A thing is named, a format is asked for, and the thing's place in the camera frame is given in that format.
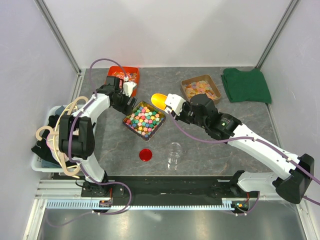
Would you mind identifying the green folded cloth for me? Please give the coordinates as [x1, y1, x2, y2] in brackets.
[221, 68, 272, 104]

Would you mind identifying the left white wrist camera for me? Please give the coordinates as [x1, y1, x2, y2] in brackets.
[122, 81, 137, 97]

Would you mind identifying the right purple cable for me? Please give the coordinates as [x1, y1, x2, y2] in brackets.
[167, 109, 320, 203]

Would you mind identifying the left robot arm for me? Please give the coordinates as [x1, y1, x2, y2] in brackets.
[58, 76, 137, 197]

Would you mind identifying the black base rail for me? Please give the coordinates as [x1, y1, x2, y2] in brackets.
[81, 176, 258, 199]

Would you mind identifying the brown gummy candy box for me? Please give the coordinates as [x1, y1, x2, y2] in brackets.
[180, 74, 221, 105]

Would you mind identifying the white cable duct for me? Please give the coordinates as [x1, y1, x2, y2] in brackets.
[46, 199, 240, 211]

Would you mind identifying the purple cable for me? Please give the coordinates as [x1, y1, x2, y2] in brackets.
[44, 58, 133, 227]
[167, 109, 320, 203]

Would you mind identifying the yellow plastic scoop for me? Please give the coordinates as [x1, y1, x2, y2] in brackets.
[151, 93, 167, 111]

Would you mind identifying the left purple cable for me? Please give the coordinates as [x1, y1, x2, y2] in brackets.
[44, 58, 133, 227]

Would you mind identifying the clear glass jar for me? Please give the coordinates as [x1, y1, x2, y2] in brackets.
[167, 142, 182, 170]

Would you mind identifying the beige clothes hanger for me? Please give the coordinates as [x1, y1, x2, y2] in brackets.
[34, 96, 90, 179]

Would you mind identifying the orange candy box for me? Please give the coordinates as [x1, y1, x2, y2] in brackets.
[107, 65, 140, 85]

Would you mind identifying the star candy tin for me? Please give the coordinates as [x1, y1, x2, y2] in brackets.
[122, 101, 166, 142]

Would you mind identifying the white laundry basket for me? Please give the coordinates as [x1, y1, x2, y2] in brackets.
[30, 104, 89, 173]

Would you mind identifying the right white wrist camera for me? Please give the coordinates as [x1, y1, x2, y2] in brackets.
[164, 93, 186, 116]

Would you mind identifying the red jar lid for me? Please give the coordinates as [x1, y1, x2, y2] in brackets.
[139, 148, 153, 162]

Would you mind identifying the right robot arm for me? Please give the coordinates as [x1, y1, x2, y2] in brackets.
[166, 94, 320, 204]

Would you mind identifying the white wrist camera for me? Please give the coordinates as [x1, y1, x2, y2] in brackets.
[164, 93, 186, 116]
[122, 81, 137, 97]

